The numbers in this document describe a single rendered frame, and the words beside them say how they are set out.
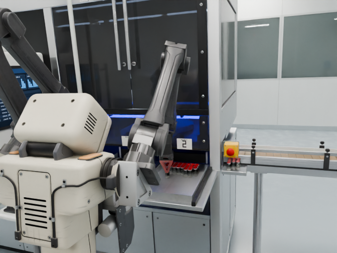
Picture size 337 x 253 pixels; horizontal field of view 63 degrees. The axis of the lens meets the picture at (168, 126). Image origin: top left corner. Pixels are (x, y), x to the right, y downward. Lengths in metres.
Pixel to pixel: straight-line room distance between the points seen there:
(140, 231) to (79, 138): 1.23
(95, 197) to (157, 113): 0.29
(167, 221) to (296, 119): 4.76
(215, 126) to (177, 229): 0.68
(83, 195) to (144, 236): 1.22
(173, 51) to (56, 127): 0.47
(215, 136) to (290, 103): 4.69
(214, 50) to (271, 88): 4.66
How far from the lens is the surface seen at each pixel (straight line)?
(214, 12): 1.42
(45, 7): 1.86
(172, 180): 1.39
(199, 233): 1.72
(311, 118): 6.18
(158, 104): 0.84
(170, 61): 0.94
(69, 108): 0.74
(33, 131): 0.77
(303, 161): 1.60
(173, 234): 1.78
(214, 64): 1.41
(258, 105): 6.06
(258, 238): 1.86
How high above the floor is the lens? 1.45
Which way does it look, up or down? 13 degrees down
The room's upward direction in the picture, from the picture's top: 3 degrees counter-clockwise
